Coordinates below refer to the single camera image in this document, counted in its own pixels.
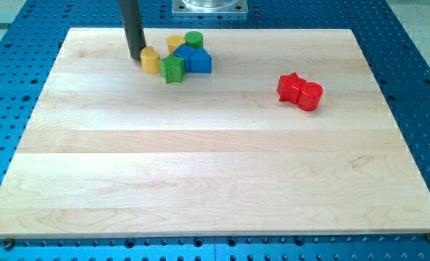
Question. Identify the red cylinder block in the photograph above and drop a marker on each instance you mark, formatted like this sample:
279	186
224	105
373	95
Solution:
309	96

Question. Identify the yellow hexagon block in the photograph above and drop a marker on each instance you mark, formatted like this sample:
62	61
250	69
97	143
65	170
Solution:
174	41

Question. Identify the blue triangle block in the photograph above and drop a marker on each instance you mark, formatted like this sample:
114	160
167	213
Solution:
200	61

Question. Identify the left brass board screw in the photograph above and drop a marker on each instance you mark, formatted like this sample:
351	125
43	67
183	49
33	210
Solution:
7	244

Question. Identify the red star block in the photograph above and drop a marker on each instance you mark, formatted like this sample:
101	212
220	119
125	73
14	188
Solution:
289	87

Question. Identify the green cylinder block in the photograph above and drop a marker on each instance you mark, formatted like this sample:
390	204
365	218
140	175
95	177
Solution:
194	39

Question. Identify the blue perforated metal table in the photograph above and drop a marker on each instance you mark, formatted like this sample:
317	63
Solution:
36	33

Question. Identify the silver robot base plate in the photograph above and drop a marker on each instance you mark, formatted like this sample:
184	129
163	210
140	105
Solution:
210	7

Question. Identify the blue cube block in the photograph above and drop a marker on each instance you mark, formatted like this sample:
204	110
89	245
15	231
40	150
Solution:
185	52

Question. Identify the green star block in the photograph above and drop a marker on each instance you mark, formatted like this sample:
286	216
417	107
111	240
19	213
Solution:
172	69

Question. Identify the yellow heart block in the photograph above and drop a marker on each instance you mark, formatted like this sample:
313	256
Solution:
150	60

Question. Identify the light wooden board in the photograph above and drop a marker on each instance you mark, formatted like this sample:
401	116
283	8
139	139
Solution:
113	151

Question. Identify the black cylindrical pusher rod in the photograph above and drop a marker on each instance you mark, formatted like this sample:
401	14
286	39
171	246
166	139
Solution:
133	27

